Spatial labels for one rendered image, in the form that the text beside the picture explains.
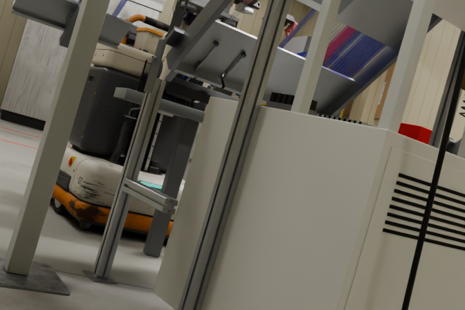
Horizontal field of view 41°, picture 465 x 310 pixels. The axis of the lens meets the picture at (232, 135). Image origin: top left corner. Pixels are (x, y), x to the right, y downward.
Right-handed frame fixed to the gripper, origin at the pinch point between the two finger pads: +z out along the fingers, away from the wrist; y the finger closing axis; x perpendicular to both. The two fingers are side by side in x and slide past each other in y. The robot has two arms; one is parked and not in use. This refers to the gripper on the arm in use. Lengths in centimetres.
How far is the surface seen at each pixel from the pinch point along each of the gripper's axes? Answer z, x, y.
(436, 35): -335, 153, 482
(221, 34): 3.1, 13.8, -0.2
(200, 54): 4.0, 23.4, -1.7
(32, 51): -432, 492, 128
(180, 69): 8.0, 28.8, -6.3
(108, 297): 71, 62, -16
